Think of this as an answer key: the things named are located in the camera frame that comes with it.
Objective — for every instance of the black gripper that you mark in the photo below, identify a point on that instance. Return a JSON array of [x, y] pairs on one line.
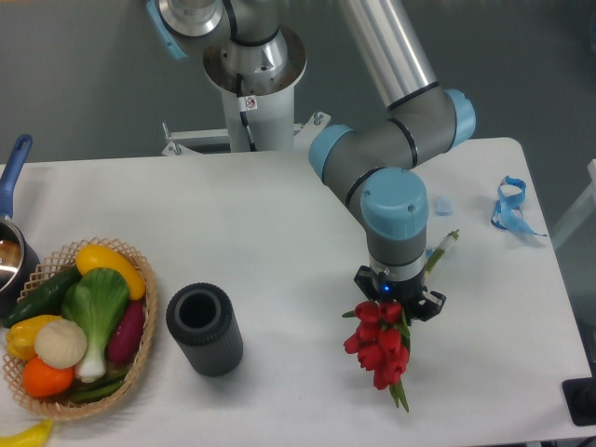
[[379, 286]]

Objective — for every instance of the red tulip bouquet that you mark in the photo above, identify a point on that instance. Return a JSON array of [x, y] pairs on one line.
[[382, 341]]

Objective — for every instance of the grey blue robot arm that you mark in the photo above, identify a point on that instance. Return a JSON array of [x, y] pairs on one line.
[[371, 172]]

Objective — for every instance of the small translucent blue cap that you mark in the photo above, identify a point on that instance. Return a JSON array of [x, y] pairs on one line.
[[443, 206]]

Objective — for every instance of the blue ribbon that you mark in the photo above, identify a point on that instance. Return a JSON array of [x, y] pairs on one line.
[[507, 213]]

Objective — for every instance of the dark grey ribbed vase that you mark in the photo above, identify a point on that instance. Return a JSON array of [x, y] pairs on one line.
[[201, 319]]

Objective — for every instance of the black device at edge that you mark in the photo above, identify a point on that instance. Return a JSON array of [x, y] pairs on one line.
[[580, 400]]

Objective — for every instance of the purple sweet potato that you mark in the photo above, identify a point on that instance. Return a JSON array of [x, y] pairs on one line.
[[126, 339]]

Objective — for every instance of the green bok choy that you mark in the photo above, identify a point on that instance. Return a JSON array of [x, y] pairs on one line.
[[96, 305]]

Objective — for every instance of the green beans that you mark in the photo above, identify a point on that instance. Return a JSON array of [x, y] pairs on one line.
[[98, 390]]

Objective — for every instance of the white garlic bulb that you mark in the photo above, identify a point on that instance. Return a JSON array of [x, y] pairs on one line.
[[60, 344]]

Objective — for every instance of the woven wicker basket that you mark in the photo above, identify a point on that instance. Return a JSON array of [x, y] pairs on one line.
[[59, 407]]

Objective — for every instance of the green cucumber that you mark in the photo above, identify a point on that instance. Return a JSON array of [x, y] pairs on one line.
[[46, 299]]

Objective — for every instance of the orange fruit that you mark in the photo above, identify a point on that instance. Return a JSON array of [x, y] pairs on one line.
[[40, 380]]

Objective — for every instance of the yellow bell pepper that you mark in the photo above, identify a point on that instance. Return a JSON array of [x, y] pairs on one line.
[[21, 336]]

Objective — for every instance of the yellow banana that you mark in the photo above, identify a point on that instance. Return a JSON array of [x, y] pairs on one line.
[[34, 436]]

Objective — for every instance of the white frame at right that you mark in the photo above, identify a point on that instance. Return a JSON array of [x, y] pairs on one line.
[[577, 213]]

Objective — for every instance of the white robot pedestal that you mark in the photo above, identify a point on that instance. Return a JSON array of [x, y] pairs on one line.
[[257, 87]]

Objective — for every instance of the blue handled saucepan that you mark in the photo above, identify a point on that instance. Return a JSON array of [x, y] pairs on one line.
[[18, 258]]

